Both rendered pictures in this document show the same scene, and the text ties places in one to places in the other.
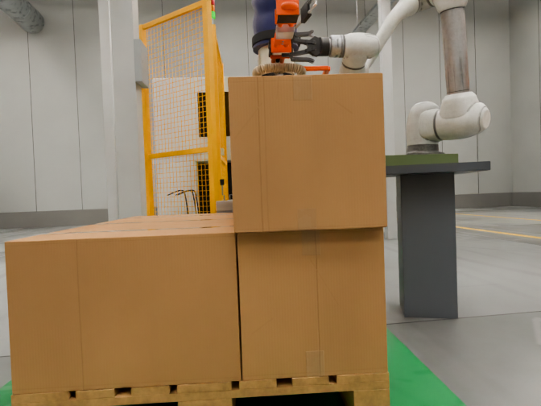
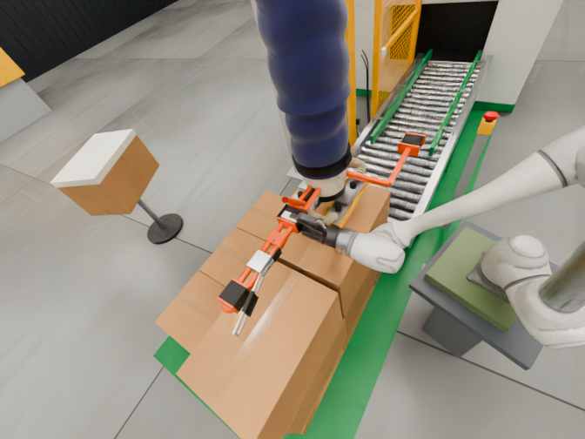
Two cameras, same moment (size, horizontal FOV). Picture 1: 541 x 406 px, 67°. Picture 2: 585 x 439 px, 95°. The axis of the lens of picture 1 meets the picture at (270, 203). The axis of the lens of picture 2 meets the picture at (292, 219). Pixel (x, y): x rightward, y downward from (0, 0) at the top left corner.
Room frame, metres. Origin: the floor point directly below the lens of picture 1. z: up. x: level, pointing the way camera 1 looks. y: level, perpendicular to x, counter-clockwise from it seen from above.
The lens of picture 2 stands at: (1.31, -0.56, 2.03)
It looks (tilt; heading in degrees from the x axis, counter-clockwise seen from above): 50 degrees down; 50
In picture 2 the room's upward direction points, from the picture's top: 18 degrees counter-clockwise
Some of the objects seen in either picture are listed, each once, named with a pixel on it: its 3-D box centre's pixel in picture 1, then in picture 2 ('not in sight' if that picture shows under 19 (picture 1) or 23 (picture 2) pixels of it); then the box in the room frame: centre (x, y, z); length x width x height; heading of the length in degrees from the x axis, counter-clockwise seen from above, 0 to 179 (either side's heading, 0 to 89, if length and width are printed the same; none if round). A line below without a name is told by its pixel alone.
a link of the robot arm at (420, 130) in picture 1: (424, 124); (515, 260); (2.12, -0.81, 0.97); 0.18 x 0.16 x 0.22; 39
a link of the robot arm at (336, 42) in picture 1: (335, 46); (346, 241); (1.74, -0.30, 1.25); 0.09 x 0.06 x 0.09; 3
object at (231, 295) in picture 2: (286, 11); (234, 294); (1.39, -0.08, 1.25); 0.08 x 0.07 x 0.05; 3
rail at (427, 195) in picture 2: not in sight; (457, 131); (3.54, -0.31, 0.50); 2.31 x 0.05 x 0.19; 3
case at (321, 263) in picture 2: not in sight; (333, 241); (1.99, -0.06, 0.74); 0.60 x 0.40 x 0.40; 3
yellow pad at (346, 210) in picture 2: not in sight; (346, 198); (2.00, -0.15, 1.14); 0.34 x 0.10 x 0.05; 3
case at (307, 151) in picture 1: (296, 161); (272, 344); (1.36, -0.09, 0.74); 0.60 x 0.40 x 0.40; 2
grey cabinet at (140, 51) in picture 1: (141, 64); not in sight; (3.05, 0.91, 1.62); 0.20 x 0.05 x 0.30; 3
